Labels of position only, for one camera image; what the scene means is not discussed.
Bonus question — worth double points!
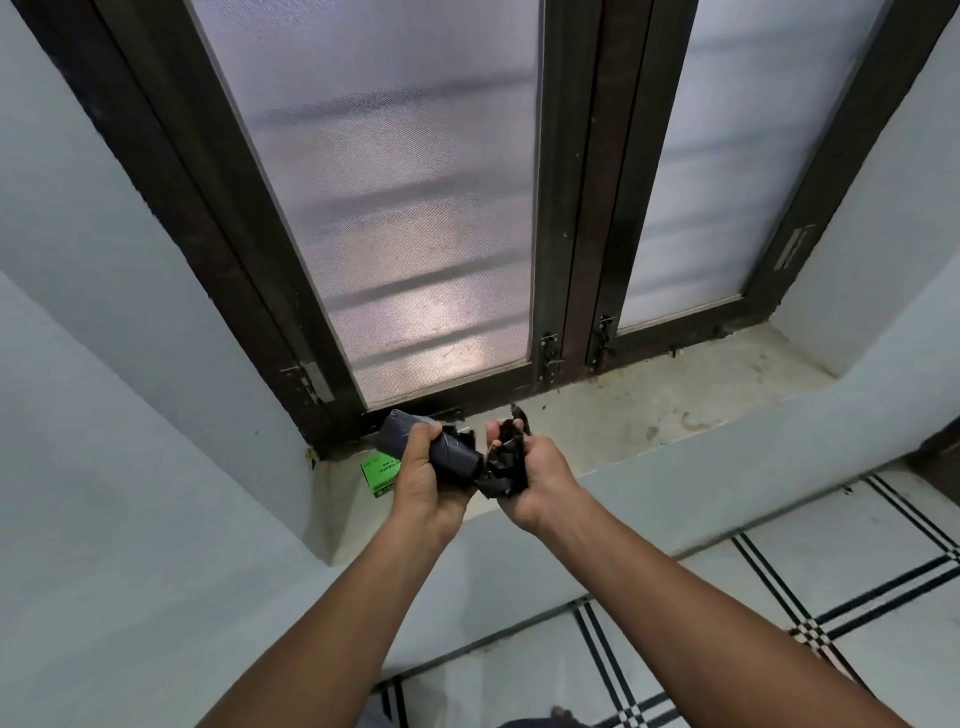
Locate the green bag box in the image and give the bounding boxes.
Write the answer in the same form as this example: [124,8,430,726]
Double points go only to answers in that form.
[358,449,404,500]

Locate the dark brown door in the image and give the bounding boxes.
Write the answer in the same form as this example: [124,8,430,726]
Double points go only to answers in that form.
[907,412,960,485]

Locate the person's right hand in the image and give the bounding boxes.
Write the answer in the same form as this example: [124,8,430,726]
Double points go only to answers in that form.
[483,419,583,535]

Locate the pale stone window sill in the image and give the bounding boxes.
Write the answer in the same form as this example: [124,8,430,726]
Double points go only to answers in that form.
[303,322,838,568]

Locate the dark metal window latch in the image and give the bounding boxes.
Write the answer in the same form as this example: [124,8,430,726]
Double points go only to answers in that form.
[590,314,618,370]
[538,332,565,388]

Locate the person's left hand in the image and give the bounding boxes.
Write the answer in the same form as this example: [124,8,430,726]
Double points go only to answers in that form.
[389,421,481,526]

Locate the metal window hinge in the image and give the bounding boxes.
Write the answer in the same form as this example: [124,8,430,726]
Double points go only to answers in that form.
[279,361,335,406]
[772,224,817,273]

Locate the person's left forearm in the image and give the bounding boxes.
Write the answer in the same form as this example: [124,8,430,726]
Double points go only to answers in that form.
[196,498,463,728]

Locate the black trash bag roll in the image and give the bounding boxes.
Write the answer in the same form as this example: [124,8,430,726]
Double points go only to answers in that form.
[374,408,483,493]

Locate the frosted glass window pane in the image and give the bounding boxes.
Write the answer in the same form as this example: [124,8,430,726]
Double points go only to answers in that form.
[185,0,545,410]
[616,0,898,331]

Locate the person's right forearm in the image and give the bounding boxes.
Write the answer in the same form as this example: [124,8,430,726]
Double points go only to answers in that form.
[554,487,890,728]

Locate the dark brown window frame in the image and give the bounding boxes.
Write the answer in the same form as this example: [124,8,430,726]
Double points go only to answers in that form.
[11,0,960,463]

